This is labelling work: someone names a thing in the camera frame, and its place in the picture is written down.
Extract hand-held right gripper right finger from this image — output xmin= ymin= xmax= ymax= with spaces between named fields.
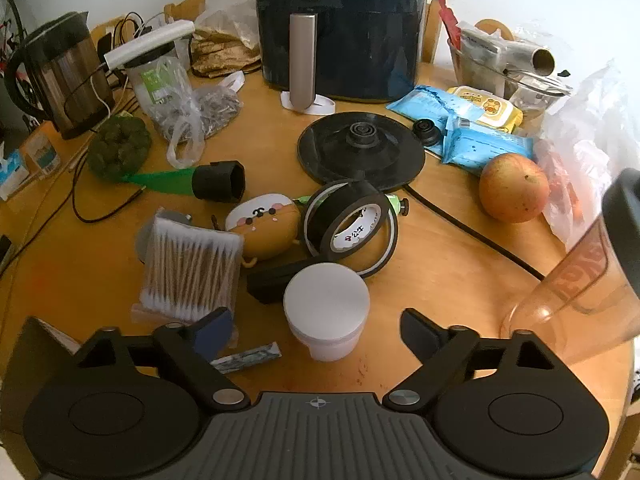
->
xmin=400 ymin=308 xmax=567 ymax=408

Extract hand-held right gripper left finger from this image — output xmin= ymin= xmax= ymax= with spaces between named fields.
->
xmin=75 ymin=308 xmax=251 ymax=407

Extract pack of cotton swabs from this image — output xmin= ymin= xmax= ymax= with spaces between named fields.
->
xmin=131 ymin=208 xmax=244 ymax=325

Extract black rectangular bar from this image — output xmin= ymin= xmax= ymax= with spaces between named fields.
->
xmin=246 ymin=259 xmax=313 ymax=305

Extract white round jar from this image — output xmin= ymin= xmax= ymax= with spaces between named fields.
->
xmin=283 ymin=262 xmax=371 ymax=362

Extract brown and white plush toy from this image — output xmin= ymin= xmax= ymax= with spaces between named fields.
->
xmin=225 ymin=195 xmax=303 ymax=267

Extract black tape roll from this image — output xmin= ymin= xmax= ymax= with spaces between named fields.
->
xmin=320 ymin=178 xmax=392 ymax=265

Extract plastic bag with container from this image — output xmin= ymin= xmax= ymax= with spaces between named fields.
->
xmin=103 ymin=20 xmax=197 ymax=128

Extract silver blue sachet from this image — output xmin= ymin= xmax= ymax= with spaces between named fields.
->
xmin=210 ymin=342 xmax=282 ymax=374

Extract green wrapped bar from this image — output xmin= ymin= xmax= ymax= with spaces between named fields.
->
xmin=295 ymin=194 xmax=411 ymax=217

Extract black tape rolls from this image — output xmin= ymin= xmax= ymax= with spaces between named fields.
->
xmin=302 ymin=182 xmax=400 ymax=278

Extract clear shaker bottle grey lid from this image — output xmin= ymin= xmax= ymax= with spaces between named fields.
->
xmin=500 ymin=167 xmax=640 ymax=366

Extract red yellow apple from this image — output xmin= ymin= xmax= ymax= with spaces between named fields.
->
xmin=479 ymin=154 xmax=551 ymax=223

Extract blue wet wipes pack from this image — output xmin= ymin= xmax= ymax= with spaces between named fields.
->
xmin=442 ymin=117 xmax=536 ymax=177
xmin=386 ymin=85 xmax=468 ymax=131

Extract black kettle base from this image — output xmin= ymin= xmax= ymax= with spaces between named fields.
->
xmin=297 ymin=112 xmax=426 ymax=191

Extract small black knob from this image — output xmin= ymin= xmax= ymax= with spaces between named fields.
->
xmin=412 ymin=118 xmax=443 ymax=147

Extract green net bag of nuts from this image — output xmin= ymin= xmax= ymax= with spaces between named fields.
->
xmin=87 ymin=112 xmax=196 ymax=196

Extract clear bag of seeds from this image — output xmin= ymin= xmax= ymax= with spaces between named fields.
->
xmin=150 ymin=85 xmax=244 ymax=170

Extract yellow wet wipes pack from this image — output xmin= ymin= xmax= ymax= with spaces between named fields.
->
xmin=446 ymin=86 xmax=524 ymax=134

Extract blue and white small box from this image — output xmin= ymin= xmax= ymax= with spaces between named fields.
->
xmin=22 ymin=130 xmax=62 ymax=177

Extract clear plastic bag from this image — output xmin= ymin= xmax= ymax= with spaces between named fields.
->
xmin=535 ymin=60 xmax=631 ymax=251

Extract glass bowl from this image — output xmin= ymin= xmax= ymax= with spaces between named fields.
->
xmin=447 ymin=35 xmax=573 ymax=108

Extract bag of brown flatbreads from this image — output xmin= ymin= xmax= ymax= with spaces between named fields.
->
xmin=191 ymin=0 xmax=262 ymax=79

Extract cardboard tube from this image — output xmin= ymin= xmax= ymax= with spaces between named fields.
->
xmin=500 ymin=42 xmax=557 ymax=75

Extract steel electric kettle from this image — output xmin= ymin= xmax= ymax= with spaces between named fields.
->
xmin=4 ymin=11 xmax=116 ymax=140

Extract dark blue air fryer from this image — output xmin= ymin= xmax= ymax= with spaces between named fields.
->
xmin=252 ymin=0 xmax=430 ymax=111

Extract red packets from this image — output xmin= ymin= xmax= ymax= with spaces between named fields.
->
xmin=438 ymin=0 xmax=463 ymax=48

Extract black power cable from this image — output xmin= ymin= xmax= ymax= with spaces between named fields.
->
xmin=405 ymin=185 xmax=546 ymax=281

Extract thin black cable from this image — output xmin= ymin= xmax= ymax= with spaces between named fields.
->
xmin=72 ymin=145 xmax=146 ymax=223

